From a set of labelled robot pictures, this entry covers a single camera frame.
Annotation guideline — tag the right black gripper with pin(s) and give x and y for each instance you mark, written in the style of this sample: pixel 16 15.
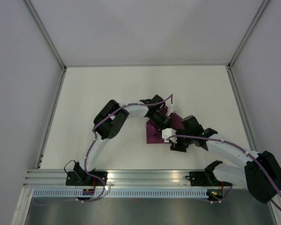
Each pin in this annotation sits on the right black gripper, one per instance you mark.
pixel 176 146

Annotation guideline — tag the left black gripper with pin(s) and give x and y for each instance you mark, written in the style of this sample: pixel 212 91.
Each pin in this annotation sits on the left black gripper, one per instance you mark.
pixel 166 120

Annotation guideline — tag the purple cloth napkin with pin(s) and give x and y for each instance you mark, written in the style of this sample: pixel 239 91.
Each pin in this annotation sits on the purple cloth napkin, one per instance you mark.
pixel 154 136

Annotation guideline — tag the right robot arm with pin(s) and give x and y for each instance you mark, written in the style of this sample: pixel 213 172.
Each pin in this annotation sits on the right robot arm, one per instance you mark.
pixel 259 173

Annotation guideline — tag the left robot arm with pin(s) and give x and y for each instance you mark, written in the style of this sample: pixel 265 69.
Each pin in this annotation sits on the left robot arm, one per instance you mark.
pixel 110 120

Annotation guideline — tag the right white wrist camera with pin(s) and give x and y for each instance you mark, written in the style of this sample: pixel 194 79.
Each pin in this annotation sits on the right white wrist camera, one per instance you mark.
pixel 169 135

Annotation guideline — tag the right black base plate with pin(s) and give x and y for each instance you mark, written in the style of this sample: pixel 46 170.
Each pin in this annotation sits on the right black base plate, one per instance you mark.
pixel 204 179

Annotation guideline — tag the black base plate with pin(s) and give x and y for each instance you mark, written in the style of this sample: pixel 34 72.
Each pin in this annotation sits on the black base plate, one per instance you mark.
pixel 204 179
pixel 86 180

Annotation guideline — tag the right aluminium frame post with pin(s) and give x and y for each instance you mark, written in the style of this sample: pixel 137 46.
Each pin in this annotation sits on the right aluminium frame post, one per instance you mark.
pixel 253 24

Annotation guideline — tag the aluminium frame post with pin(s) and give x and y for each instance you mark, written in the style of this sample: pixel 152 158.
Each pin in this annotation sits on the aluminium frame post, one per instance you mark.
pixel 253 24
pixel 40 25

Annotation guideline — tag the slotted white cable duct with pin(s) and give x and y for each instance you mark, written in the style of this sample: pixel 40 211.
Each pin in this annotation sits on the slotted white cable duct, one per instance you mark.
pixel 122 193

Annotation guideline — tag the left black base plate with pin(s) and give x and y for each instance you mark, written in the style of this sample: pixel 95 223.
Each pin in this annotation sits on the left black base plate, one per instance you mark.
pixel 86 180

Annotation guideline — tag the aluminium mounting rail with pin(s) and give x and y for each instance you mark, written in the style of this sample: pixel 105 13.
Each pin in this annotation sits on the aluminium mounting rail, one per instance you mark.
pixel 45 178

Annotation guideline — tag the left aluminium frame post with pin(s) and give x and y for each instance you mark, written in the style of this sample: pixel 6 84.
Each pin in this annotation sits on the left aluminium frame post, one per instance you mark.
pixel 40 25

